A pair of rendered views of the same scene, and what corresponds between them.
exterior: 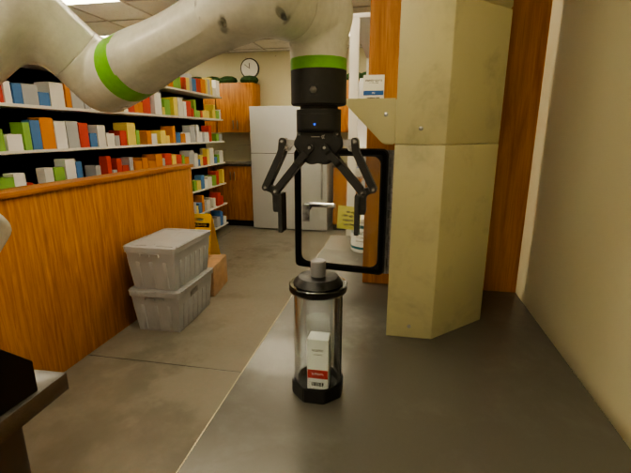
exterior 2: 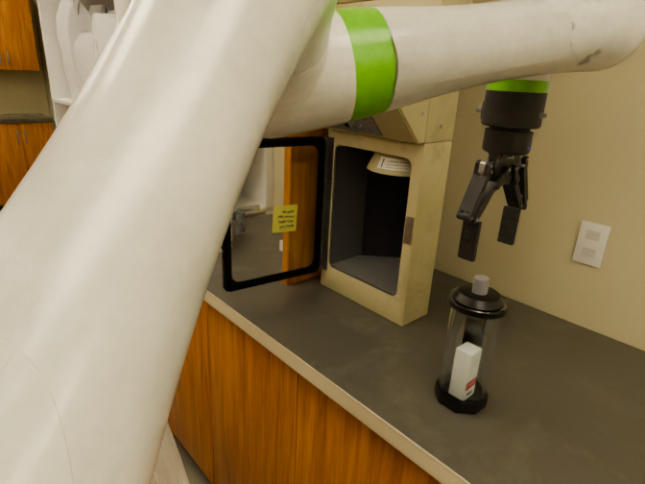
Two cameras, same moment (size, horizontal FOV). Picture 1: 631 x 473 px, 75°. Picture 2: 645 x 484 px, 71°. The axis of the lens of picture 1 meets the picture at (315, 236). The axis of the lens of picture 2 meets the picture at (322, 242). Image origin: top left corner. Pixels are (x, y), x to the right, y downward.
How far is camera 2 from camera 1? 0.94 m
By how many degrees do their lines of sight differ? 52
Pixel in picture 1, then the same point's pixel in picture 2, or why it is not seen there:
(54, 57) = (315, 50)
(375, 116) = (415, 116)
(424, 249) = (432, 237)
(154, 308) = not seen: outside the picture
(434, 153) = (445, 149)
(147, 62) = (457, 79)
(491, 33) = not seen: hidden behind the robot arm
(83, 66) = (323, 65)
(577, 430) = (565, 331)
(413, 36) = not seen: hidden behind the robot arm
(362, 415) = (510, 395)
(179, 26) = (538, 46)
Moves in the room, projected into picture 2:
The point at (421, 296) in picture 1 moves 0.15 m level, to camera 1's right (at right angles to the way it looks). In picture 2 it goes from (425, 279) to (448, 263)
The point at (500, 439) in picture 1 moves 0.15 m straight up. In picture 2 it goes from (563, 358) to (579, 302)
